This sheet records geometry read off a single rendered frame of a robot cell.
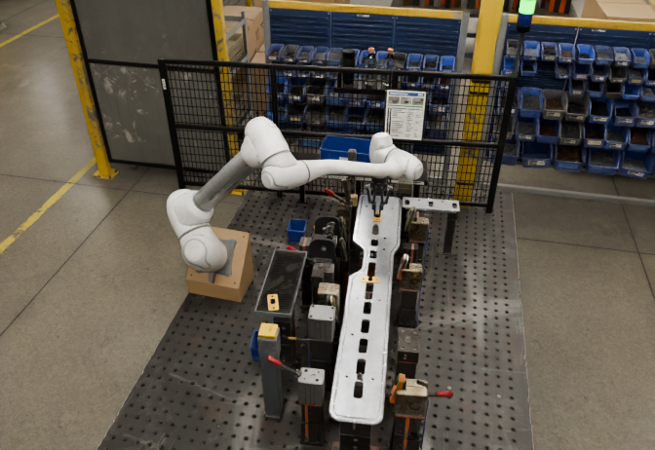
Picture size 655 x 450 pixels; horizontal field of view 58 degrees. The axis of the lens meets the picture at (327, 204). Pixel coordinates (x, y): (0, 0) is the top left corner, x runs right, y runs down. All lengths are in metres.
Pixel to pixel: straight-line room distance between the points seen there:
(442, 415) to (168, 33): 3.25
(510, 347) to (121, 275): 2.67
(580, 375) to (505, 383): 1.16
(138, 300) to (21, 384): 0.83
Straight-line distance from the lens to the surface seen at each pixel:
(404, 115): 3.27
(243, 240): 2.89
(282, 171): 2.33
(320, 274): 2.46
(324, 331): 2.30
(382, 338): 2.35
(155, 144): 5.10
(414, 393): 2.12
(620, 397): 3.78
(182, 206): 2.74
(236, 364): 2.68
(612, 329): 4.15
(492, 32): 3.16
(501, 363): 2.76
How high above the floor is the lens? 2.72
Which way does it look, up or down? 35 degrees down
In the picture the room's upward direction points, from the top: straight up
